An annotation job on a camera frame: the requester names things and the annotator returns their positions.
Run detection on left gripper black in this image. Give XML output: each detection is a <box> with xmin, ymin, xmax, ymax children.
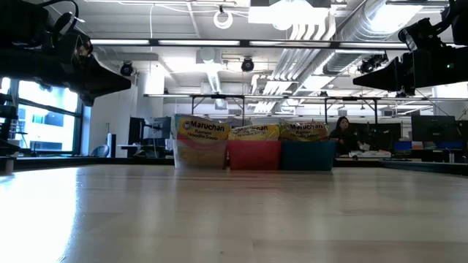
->
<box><xmin>0</xmin><ymin>46</ymin><xmax>132</xmax><ymax>107</ymax></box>

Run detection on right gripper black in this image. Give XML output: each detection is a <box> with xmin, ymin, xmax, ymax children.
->
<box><xmin>352</xmin><ymin>45</ymin><xmax>468</xmax><ymax>96</ymax></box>

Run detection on lime chili shrimp ramen packet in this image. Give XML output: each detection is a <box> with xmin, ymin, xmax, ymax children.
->
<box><xmin>279</xmin><ymin>120</ymin><xmax>329</xmax><ymax>142</ymax></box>

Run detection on blue less-sodium chicken ramen packet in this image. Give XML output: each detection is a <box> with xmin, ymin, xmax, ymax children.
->
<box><xmin>174</xmin><ymin>114</ymin><xmax>230</xmax><ymax>144</ymax></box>

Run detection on wide black screen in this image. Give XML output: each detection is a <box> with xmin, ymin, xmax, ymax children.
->
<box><xmin>360</xmin><ymin>122</ymin><xmax>403</xmax><ymax>150</ymax></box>

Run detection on black computer monitor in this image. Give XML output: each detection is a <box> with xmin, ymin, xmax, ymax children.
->
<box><xmin>127</xmin><ymin>116</ymin><xmax>147</xmax><ymax>145</ymax></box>
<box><xmin>411</xmin><ymin>115</ymin><xmax>458</xmax><ymax>145</ymax></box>

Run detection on blue office chair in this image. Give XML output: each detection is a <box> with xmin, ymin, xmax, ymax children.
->
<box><xmin>90</xmin><ymin>144</ymin><xmax>110</xmax><ymax>159</ymax></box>

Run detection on person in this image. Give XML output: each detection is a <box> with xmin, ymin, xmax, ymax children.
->
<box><xmin>328</xmin><ymin>115</ymin><xmax>363</xmax><ymax>156</ymax></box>

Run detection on long ceiling light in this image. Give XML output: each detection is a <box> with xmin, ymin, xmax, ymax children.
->
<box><xmin>248</xmin><ymin>39</ymin><xmax>409</xmax><ymax>50</ymax></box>
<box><xmin>89</xmin><ymin>38</ymin><xmax>242</xmax><ymax>47</ymax></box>

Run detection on blue plastic bin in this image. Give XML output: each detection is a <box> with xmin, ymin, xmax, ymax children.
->
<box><xmin>280</xmin><ymin>140</ymin><xmax>336</xmax><ymax>172</ymax></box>

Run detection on clear white plastic bin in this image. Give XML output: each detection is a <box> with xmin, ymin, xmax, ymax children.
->
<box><xmin>172</xmin><ymin>138</ymin><xmax>228</xmax><ymax>171</ymax></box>

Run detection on pink plastic bin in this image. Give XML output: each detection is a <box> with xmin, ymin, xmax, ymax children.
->
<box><xmin>227</xmin><ymin>140</ymin><xmax>282</xmax><ymax>171</ymax></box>

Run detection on black metal gantry frame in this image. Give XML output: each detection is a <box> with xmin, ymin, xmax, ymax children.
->
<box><xmin>189</xmin><ymin>94</ymin><xmax>246</xmax><ymax>127</ymax></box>
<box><xmin>323</xmin><ymin>96</ymin><xmax>380</xmax><ymax>126</ymax></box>

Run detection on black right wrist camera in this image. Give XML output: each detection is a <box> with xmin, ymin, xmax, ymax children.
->
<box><xmin>397</xmin><ymin>17</ymin><xmax>447</xmax><ymax>52</ymax></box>

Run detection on black aluminium table frame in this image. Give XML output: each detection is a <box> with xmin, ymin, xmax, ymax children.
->
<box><xmin>0</xmin><ymin>156</ymin><xmax>468</xmax><ymax>176</ymax></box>

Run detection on white ring ceiling fixture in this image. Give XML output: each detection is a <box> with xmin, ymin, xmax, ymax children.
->
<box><xmin>213</xmin><ymin>9</ymin><xmax>234</xmax><ymax>30</ymax></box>

